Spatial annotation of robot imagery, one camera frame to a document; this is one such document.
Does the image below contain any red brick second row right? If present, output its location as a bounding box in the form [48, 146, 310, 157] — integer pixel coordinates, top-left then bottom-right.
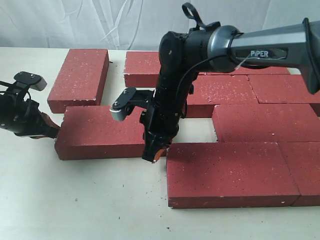
[248, 74, 320, 116]

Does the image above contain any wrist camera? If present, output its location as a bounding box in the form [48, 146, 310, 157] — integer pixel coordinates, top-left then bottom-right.
[13, 71, 47, 92]
[109, 87, 154, 122]

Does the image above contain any red brick third row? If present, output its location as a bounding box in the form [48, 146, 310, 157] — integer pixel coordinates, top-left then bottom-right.
[212, 103, 320, 142]

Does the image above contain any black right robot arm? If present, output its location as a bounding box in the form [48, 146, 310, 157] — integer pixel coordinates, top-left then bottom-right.
[140, 2, 320, 162]

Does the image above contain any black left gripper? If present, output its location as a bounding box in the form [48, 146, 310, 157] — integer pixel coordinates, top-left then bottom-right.
[0, 91, 60, 140]

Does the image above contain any red brick under stack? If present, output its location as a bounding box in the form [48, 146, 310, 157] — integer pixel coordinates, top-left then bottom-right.
[47, 48, 110, 114]

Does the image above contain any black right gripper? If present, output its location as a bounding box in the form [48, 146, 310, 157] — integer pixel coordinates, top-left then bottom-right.
[140, 74, 195, 164]

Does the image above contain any grey backdrop cloth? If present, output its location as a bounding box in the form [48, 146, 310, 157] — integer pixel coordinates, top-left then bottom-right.
[0, 0, 320, 51]

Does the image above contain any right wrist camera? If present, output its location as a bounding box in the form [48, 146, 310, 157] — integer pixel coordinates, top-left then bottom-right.
[109, 87, 154, 122]

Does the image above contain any red brick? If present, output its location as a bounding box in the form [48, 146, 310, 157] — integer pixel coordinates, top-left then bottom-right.
[166, 142, 300, 209]
[54, 105, 145, 160]
[199, 66, 290, 76]
[278, 142, 320, 207]
[123, 51, 160, 88]
[186, 75, 258, 118]
[47, 48, 110, 114]

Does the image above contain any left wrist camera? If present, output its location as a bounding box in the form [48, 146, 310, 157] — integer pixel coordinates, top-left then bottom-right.
[13, 71, 47, 92]

